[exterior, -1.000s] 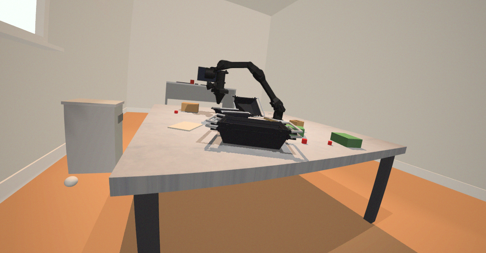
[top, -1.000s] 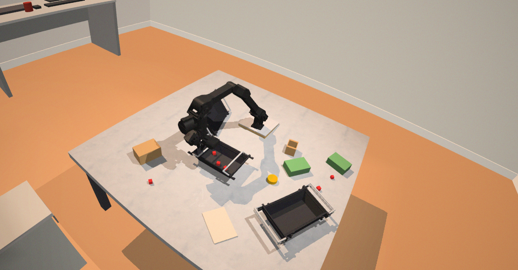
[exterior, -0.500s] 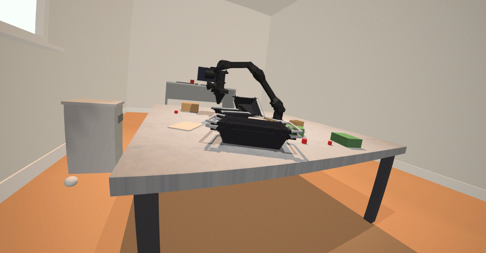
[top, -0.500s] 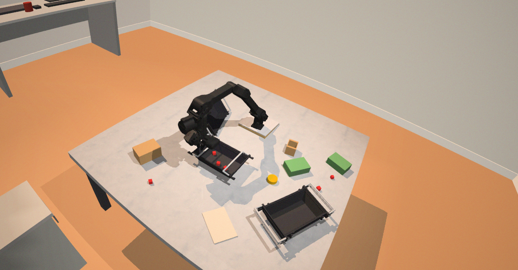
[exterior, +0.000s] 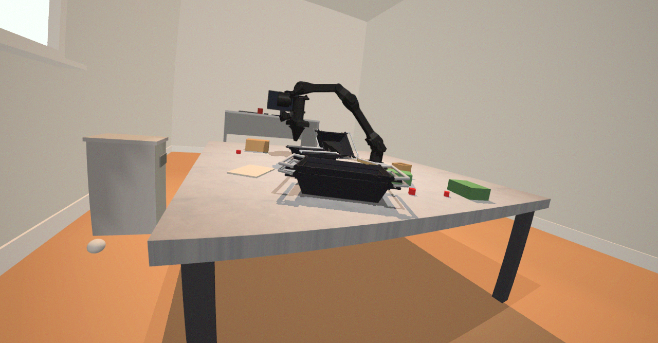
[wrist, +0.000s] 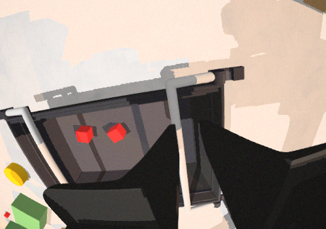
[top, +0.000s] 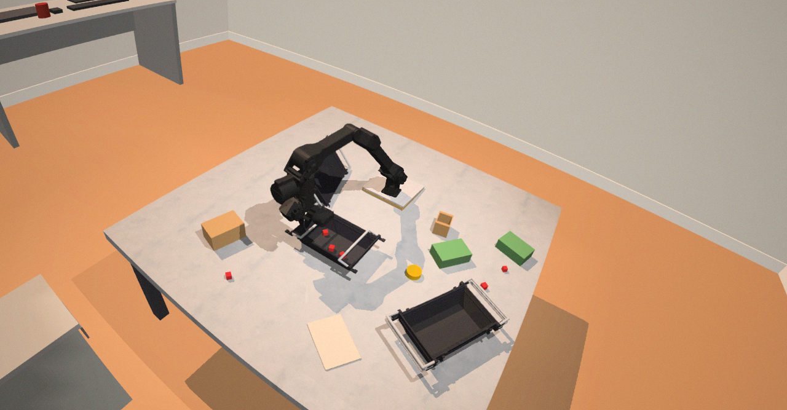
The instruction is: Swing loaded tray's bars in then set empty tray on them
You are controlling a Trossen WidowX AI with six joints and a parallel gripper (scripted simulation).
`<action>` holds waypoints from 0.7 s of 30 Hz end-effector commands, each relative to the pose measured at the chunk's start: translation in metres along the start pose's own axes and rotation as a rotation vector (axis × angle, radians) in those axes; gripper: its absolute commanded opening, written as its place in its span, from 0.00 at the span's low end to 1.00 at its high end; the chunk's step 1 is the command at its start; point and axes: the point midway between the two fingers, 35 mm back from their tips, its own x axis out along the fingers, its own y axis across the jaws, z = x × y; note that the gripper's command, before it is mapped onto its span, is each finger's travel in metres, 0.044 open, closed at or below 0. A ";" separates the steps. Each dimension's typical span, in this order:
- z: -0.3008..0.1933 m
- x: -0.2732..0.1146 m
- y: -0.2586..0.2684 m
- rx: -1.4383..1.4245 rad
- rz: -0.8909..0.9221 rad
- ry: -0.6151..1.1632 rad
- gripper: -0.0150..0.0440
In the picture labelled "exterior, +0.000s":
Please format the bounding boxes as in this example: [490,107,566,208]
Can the green rectangular block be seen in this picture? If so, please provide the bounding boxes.
[386,169,413,186]
[447,179,491,201]

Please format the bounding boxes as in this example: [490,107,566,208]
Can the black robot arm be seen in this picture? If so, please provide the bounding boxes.
[277,81,387,163]

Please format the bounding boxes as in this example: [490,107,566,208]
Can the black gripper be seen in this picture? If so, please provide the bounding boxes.
[286,108,309,141]

